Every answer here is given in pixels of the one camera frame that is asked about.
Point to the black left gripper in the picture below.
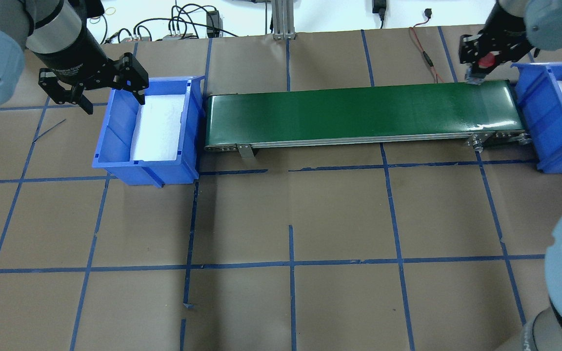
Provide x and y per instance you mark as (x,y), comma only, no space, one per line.
(82,52)

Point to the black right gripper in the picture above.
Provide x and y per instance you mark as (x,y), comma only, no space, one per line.
(501,25)

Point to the red push button switch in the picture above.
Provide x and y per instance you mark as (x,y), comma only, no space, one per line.
(477,72)

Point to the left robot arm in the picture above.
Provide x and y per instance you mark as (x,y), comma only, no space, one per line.
(56,32)

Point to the blue left plastic bin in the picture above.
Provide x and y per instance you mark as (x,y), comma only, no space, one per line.
(114,144)

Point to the blue plastic bin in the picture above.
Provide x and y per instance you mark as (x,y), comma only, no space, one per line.
(114,144)
(540,99)

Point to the white foam pad left bin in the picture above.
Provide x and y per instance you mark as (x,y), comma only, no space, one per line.
(157,129)

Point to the green conveyor belt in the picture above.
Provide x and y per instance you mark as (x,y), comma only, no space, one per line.
(483,116)

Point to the blue right plastic bin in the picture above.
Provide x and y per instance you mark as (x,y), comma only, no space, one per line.
(540,99)

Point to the aluminium frame post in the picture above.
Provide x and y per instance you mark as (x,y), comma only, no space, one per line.
(283,20)

